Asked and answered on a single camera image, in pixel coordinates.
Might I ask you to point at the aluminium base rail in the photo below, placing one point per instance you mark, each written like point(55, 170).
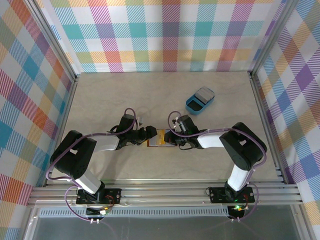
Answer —
point(162, 193)

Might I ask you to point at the gold card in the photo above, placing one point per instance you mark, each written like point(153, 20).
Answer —
point(160, 138)

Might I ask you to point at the brown leather card holder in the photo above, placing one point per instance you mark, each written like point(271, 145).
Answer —
point(152, 143)

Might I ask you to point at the aluminium frame post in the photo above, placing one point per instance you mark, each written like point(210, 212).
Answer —
point(58, 48)
point(271, 37)

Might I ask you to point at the blue plastic card tray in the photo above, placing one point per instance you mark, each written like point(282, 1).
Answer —
point(195, 105)

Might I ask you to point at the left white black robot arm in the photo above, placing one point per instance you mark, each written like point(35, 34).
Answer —
point(106, 144)

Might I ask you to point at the stack of cards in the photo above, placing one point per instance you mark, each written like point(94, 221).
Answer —
point(205, 95)

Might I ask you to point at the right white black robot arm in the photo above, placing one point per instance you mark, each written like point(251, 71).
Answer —
point(210, 140)

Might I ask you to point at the aluminium side rail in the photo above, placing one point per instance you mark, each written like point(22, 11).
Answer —
point(68, 110)
point(259, 100)

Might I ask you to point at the grey metal panel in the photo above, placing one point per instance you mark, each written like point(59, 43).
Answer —
point(162, 228)

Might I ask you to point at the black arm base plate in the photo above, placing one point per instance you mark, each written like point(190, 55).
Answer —
point(214, 198)
point(118, 192)

